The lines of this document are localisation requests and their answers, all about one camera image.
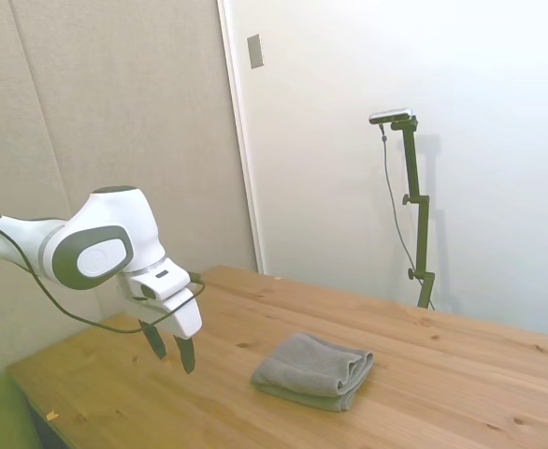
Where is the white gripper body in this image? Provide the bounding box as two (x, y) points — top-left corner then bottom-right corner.
(116, 275), (204, 340)

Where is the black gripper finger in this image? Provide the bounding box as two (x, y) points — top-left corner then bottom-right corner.
(138, 320), (168, 360)
(172, 334), (196, 375)

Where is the grey folded towel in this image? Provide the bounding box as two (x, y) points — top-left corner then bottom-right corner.
(249, 332), (375, 413)

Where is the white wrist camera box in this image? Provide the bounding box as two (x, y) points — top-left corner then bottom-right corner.
(128, 259), (192, 301)

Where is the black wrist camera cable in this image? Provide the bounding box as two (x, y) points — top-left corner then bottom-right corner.
(0, 210), (208, 334)

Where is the white door frame strip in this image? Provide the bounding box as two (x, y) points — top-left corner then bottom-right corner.
(216, 0), (266, 275)

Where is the black camera stand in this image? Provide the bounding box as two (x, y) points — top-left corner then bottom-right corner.
(389, 116), (437, 310)

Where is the grey wall switch plate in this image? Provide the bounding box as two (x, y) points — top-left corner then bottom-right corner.
(247, 33), (265, 70)

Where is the grey exterior camera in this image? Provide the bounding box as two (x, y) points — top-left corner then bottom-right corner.
(368, 107), (414, 125)

